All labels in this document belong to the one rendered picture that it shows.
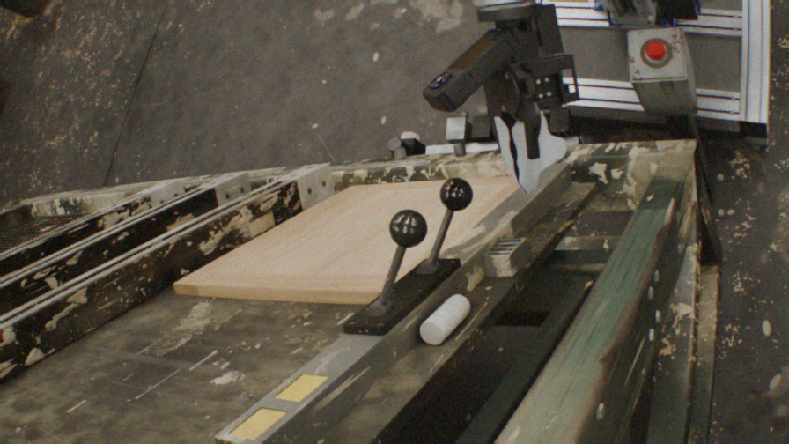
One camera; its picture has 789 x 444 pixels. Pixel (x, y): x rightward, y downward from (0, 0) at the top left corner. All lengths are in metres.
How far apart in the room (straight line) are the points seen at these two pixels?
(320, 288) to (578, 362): 0.48
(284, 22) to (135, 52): 1.10
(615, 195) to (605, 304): 0.68
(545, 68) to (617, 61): 1.48
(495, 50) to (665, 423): 0.84
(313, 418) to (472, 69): 0.37
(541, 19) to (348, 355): 0.40
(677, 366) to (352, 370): 0.81
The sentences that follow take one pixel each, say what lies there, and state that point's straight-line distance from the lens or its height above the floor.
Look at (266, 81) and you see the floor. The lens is 3.20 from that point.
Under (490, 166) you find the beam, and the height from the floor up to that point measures 0.90.
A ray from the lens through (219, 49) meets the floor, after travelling 3.52.
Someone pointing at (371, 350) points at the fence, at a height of 1.53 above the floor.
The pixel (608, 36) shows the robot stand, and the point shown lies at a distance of 2.31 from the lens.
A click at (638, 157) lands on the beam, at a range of 1.36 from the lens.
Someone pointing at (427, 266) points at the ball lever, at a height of 1.40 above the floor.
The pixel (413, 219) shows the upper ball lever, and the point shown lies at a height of 1.55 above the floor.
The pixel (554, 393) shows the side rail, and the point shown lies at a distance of 0.58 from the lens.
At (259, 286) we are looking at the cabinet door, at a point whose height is 1.36.
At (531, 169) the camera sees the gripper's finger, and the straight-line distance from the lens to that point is 0.80.
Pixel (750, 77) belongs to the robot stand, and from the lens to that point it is 2.16.
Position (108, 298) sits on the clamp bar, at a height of 1.46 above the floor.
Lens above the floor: 2.16
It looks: 57 degrees down
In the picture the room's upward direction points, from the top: 62 degrees counter-clockwise
